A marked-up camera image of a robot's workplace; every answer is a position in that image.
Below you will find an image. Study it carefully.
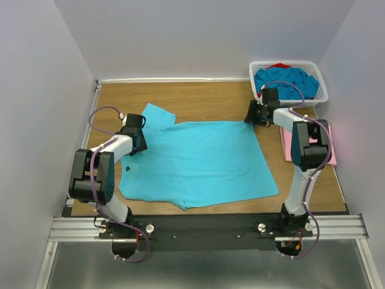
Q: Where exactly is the light blue t shirt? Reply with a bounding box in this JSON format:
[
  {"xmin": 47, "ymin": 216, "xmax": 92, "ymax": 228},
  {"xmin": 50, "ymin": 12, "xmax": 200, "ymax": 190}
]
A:
[{"xmin": 119, "ymin": 104, "xmax": 279, "ymax": 210}]

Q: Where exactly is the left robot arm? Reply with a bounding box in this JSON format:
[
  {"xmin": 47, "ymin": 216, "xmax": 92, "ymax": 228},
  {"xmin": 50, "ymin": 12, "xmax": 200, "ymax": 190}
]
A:
[{"xmin": 69, "ymin": 126, "xmax": 147, "ymax": 238}]

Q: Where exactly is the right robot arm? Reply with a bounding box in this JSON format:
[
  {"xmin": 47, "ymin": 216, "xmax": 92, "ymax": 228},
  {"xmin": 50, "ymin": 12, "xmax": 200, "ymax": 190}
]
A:
[{"xmin": 244, "ymin": 100, "xmax": 332, "ymax": 236}]

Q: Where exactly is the folded pink t shirt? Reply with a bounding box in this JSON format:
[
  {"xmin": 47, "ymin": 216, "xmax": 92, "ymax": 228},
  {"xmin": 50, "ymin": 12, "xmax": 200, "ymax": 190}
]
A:
[{"xmin": 279, "ymin": 126, "xmax": 337, "ymax": 166}]

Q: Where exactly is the dark blue t shirt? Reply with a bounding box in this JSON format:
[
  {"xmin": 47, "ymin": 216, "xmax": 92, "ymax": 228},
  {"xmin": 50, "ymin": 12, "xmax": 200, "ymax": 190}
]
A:
[{"xmin": 254, "ymin": 66, "xmax": 320, "ymax": 101}]

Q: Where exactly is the white plastic laundry basket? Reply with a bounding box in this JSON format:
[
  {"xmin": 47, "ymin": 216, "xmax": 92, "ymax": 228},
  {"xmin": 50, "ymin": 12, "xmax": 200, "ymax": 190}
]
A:
[{"xmin": 249, "ymin": 60, "xmax": 328, "ymax": 107}]

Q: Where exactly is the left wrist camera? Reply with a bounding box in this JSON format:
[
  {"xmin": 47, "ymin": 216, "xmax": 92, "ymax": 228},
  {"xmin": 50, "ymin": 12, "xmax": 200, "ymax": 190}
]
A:
[{"xmin": 119, "ymin": 113, "xmax": 146, "ymax": 129}]

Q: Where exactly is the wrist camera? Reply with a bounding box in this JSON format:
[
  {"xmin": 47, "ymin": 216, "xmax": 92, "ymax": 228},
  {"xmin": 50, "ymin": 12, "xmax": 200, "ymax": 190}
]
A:
[
  {"xmin": 119, "ymin": 113, "xmax": 146, "ymax": 129},
  {"xmin": 261, "ymin": 87, "xmax": 280, "ymax": 108}
]

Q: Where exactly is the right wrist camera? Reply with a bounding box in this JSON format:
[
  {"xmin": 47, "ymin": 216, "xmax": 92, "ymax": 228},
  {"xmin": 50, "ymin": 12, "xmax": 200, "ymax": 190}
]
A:
[{"xmin": 261, "ymin": 87, "xmax": 280, "ymax": 108}]

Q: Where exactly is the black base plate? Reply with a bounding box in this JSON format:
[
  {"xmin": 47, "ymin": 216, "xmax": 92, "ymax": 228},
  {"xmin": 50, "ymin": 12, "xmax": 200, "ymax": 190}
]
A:
[{"xmin": 99, "ymin": 213, "xmax": 313, "ymax": 252}]

